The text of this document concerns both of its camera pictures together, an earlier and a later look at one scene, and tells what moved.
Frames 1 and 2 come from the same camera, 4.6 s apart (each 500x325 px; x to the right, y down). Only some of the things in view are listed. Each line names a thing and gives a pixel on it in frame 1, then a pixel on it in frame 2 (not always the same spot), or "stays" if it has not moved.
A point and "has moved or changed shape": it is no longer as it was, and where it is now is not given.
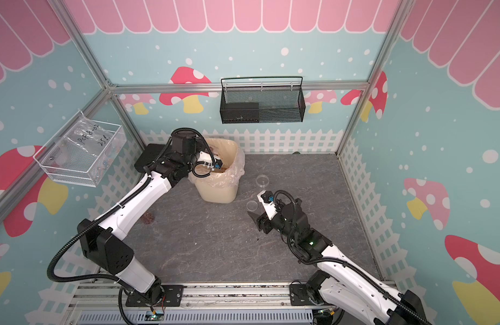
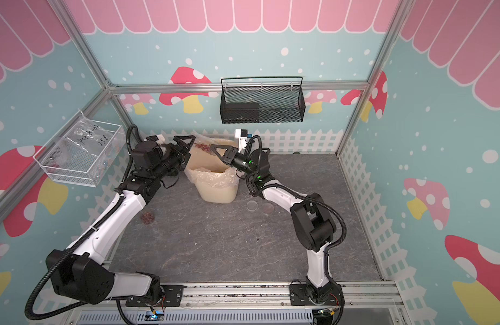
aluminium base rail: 237,303 stays
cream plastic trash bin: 221,185 stays
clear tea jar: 148,218 stays
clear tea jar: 218,163 has moved or changed shape
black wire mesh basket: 262,99 stays
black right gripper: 263,220 to 232,156
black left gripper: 201,147 to 181,154
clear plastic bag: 88,146 stays
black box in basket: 240,112 stays
